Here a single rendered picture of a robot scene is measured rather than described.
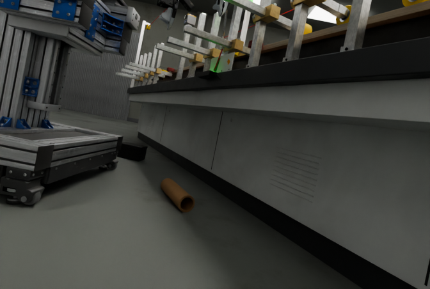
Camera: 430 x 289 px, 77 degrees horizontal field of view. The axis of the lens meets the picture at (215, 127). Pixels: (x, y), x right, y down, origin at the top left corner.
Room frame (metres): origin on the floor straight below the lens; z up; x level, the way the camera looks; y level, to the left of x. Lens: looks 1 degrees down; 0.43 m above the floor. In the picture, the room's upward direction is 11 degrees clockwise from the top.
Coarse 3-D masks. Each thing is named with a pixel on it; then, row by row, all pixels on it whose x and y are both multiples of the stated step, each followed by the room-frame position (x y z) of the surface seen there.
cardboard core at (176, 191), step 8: (168, 184) 1.41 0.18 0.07; (176, 184) 1.40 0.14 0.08; (168, 192) 1.36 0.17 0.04; (176, 192) 1.29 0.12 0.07; (184, 192) 1.27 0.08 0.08; (176, 200) 1.25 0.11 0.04; (184, 200) 1.33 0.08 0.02; (192, 200) 1.26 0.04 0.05; (184, 208) 1.26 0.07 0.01; (192, 208) 1.25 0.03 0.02
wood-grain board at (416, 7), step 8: (400, 8) 0.86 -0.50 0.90; (408, 8) 0.83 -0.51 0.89; (416, 8) 0.81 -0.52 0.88; (424, 8) 0.79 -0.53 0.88; (376, 16) 0.92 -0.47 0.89; (384, 16) 0.90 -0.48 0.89; (392, 16) 0.87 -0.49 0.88; (400, 16) 0.85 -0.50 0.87; (408, 16) 0.84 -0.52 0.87; (416, 16) 0.83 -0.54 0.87; (344, 24) 1.03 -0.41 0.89; (368, 24) 0.95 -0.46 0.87; (376, 24) 0.94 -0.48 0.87; (384, 24) 0.92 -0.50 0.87; (312, 32) 1.17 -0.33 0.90; (320, 32) 1.13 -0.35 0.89; (328, 32) 1.09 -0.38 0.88; (336, 32) 1.06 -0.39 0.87; (344, 32) 1.05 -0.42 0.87; (288, 40) 1.30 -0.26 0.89; (304, 40) 1.21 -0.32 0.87; (312, 40) 1.19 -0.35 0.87; (264, 48) 1.47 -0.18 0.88; (272, 48) 1.41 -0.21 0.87; (280, 48) 1.38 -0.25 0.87; (240, 56) 1.69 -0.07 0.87; (248, 56) 1.65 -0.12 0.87; (200, 64) 2.22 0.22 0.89; (176, 72) 2.79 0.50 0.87
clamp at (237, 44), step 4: (232, 40) 1.39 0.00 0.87; (236, 40) 1.36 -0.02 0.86; (240, 40) 1.37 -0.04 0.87; (232, 44) 1.38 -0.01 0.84; (236, 44) 1.36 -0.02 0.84; (240, 44) 1.37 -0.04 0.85; (228, 48) 1.41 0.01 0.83; (232, 48) 1.37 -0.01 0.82; (236, 48) 1.36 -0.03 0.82; (240, 48) 1.37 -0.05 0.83
